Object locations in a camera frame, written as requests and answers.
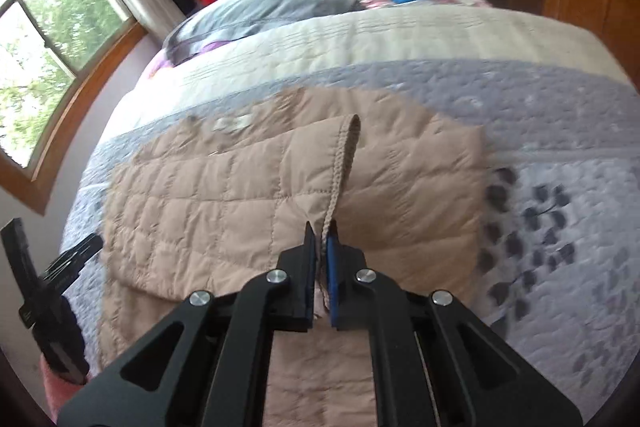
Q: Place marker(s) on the grey pillow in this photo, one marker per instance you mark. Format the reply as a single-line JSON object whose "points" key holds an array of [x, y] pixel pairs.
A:
{"points": [[270, 9]]}

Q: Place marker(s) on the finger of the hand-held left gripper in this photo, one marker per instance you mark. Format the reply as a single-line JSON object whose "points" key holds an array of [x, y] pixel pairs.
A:
{"points": [[72, 264], [19, 257]]}

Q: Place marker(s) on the grey and cream bed quilt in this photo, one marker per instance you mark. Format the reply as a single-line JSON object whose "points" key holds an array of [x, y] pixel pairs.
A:
{"points": [[550, 117]]}

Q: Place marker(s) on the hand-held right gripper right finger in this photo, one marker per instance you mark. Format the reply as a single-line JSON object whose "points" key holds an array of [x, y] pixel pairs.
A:
{"points": [[334, 277]]}

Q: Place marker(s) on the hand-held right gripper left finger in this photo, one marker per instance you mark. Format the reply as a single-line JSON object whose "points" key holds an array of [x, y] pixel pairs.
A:
{"points": [[311, 267]]}

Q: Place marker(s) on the person's left forearm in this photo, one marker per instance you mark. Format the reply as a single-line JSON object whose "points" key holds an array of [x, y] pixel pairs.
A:
{"points": [[56, 399]]}

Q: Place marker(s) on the large side window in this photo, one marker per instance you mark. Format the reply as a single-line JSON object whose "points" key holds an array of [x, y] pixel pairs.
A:
{"points": [[55, 37]]}

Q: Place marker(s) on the beige quilted jacket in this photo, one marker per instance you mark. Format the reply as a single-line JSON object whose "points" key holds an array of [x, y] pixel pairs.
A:
{"points": [[210, 207]]}

